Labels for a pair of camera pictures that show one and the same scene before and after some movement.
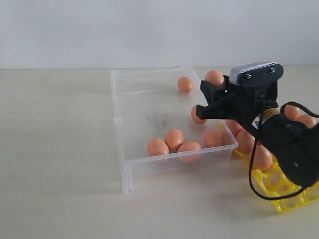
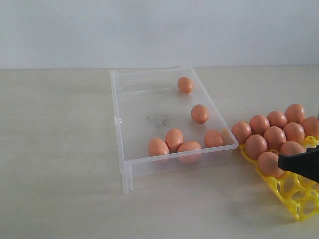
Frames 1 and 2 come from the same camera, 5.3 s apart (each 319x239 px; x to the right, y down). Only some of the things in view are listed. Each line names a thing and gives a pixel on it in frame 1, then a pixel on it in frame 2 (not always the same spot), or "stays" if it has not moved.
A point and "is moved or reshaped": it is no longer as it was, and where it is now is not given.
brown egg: [213, 138] stays
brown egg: [174, 139] stays
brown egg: [215, 77] is moved or reshaped
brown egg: [185, 84] stays
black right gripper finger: [236, 107] → [305, 164]
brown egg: [157, 147] stays
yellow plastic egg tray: [282, 191] is moved or reshaped
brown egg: [234, 126] is moved or reshaped
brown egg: [194, 113] stays
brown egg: [262, 158] is moved or reshaped
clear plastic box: [159, 127] stays
